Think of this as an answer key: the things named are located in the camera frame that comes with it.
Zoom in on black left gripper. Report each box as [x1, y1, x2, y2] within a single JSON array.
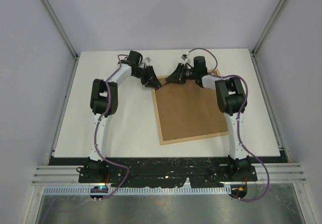
[[133, 65, 162, 89]]

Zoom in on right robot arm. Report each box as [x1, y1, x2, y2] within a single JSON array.
[[166, 56, 251, 181]]

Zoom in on black speckled base plate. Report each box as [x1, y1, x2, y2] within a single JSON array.
[[49, 155, 259, 188]]

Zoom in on right aluminium corner post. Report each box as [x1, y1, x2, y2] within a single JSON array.
[[251, 0, 299, 57]]

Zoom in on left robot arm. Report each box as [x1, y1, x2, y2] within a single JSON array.
[[85, 50, 162, 183]]

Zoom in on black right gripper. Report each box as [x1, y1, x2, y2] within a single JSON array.
[[165, 63, 197, 85]]

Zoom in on wooden picture frame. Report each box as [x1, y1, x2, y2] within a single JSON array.
[[152, 76, 228, 145]]

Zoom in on aluminium rail across front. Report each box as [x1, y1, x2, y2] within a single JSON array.
[[32, 163, 306, 186]]

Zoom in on left aluminium corner post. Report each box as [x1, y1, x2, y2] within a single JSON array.
[[31, 0, 79, 60]]

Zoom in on white slotted cable duct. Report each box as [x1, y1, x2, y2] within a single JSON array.
[[43, 185, 231, 196]]

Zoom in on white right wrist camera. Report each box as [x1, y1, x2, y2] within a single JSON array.
[[181, 52, 191, 65]]

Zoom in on aluminium corner post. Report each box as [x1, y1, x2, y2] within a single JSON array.
[[251, 0, 299, 57], [31, 0, 79, 60]]

